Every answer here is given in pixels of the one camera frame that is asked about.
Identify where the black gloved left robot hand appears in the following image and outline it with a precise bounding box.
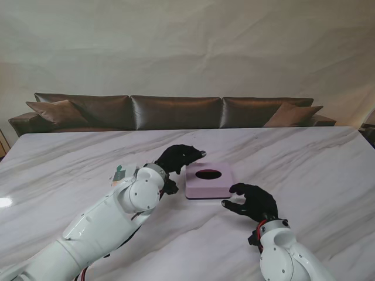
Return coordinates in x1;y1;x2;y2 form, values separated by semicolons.
154;144;207;176

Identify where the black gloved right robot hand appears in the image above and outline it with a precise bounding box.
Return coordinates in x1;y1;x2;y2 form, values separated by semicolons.
221;183;278;225

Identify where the pink tissue box cover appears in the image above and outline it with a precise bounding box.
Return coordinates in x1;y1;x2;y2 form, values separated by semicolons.
184;162;234;201

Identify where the green white tissue pack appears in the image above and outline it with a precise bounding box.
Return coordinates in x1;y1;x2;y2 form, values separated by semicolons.
111;163;138;188

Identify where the brown leather sofa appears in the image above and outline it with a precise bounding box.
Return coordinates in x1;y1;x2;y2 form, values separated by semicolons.
8;92;337;138

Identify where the brown sofa back cushion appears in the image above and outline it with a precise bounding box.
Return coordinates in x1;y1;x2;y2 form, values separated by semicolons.
130;95;222;131
221;97;314;129
34;92;131;130

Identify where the brown throw pillow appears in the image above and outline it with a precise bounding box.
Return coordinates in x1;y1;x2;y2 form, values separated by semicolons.
263;102;324;128
25;100;90;126

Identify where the dark furniture piece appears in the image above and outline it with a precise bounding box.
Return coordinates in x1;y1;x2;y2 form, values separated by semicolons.
359;109;375;147

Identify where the wooden furniture piece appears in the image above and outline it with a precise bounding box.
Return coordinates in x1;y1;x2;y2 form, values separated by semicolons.
0;127;8;157

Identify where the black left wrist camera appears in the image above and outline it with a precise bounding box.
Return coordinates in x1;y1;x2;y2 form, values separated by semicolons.
160;178;179;196

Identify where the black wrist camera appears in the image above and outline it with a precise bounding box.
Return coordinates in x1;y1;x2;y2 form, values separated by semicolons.
160;178;179;196
248;229;263;249

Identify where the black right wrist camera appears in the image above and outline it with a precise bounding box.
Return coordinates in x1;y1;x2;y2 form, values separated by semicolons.
248;229;263;249

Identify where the red black left arm cable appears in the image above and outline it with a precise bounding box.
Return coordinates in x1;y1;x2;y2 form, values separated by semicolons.
78;212;142;281

